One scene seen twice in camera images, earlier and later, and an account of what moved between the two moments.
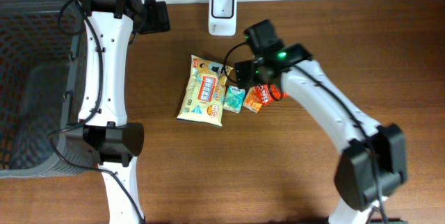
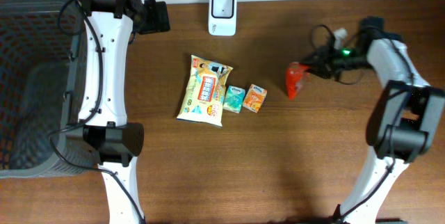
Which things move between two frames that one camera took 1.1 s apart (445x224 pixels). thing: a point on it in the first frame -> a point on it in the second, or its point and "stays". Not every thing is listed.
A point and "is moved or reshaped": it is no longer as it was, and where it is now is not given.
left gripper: (159, 19) stays
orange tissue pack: (253, 99) stays
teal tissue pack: (233, 99) stays
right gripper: (247, 74) -> (320, 58)
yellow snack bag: (204, 97) stays
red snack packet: (268, 92) is moved or reshaped
